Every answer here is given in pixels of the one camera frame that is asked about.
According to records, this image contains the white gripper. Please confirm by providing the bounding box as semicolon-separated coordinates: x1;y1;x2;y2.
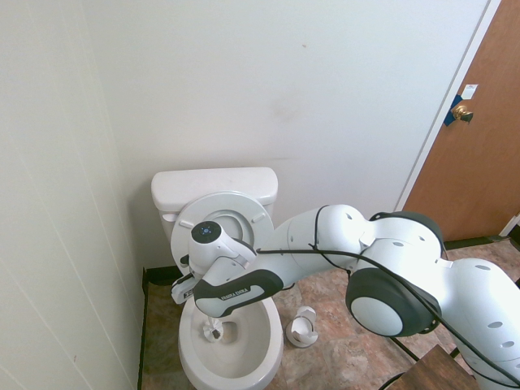
170;272;197;306

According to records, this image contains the white toilet brush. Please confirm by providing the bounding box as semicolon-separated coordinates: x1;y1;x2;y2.
200;317;224;342

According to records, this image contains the white ceramic toilet bowl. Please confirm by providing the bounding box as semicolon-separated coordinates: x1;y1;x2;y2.
177;298;284;390

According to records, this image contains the white toilet seat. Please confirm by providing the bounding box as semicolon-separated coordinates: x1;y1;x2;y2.
170;191;276;281

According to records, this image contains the white toilet tank lid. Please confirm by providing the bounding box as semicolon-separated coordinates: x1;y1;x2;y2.
150;167;280;212

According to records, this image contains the white toilet brush holder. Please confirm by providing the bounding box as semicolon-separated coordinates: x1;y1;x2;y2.
288;306;319;349

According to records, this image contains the black baseboard strip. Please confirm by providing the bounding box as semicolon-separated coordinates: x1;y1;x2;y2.
136;267;150;390

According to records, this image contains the brown wooden table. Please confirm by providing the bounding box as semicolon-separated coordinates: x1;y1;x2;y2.
405;344;477;390

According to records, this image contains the blue tape strip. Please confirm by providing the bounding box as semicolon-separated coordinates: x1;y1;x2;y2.
444;93;466;127

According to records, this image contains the brown wooden door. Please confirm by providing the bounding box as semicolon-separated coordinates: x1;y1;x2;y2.
404;0;520;241

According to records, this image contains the brass door knob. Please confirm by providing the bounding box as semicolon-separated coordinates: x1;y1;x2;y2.
453;104;475;123

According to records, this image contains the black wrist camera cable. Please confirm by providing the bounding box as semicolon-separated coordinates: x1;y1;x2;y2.
255;205;520;389

